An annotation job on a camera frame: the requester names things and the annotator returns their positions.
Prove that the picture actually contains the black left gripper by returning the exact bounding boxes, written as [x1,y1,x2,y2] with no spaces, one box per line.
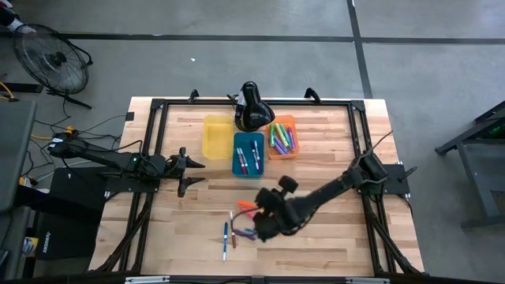
[163,147,208,198]

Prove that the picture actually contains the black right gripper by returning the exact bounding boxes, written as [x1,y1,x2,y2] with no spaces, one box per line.
[252,175,312,241]

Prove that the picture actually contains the brown dry-erase marker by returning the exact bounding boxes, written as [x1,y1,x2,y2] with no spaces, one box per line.
[230,211,238,249]

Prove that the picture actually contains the markers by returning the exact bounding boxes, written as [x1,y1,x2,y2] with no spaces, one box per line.
[250,140,260,171]

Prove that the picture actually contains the fat teal highlighter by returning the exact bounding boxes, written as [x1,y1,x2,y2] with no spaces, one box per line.
[279,123,292,146]

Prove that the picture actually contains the yellow plastic bin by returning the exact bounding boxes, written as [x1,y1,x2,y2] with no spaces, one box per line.
[201,114,234,161]

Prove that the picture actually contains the teal plastic bin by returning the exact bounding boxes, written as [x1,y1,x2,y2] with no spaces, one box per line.
[231,132,266,178]

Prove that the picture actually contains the orange plastic bin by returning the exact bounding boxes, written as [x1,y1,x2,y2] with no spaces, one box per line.
[266,114,300,161]

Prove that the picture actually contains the black equipment case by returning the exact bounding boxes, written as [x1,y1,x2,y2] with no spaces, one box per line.
[35,167,110,261]

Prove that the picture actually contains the small printed box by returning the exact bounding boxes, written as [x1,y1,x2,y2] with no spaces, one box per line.
[21,235,40,257]

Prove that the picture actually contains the grey side table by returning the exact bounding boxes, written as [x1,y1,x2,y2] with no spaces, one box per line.
[0,100,39,281]

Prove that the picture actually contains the black floor fan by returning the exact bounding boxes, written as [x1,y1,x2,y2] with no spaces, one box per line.
[13,23,95,110]

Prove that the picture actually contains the person's foot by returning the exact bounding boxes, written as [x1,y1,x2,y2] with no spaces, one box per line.
[0,0,37,36]

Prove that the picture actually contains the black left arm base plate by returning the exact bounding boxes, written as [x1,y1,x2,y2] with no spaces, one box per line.
[103,163,161,194]

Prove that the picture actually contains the silver bracket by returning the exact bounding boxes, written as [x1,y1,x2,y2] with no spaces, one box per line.
[125,275,170,284]
[346,277,391,284]

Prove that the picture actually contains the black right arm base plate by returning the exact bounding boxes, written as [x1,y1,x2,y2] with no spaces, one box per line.
[357,163,411,196]

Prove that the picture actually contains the black aluminium table frame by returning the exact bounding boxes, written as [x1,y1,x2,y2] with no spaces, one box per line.
[88,88,425,277]

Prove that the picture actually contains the yellow extension cord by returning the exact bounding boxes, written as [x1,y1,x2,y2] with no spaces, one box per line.
[30,125,77,142]

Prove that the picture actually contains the black metal cart frame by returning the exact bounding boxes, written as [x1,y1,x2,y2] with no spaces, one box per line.
[433,100,505,230]

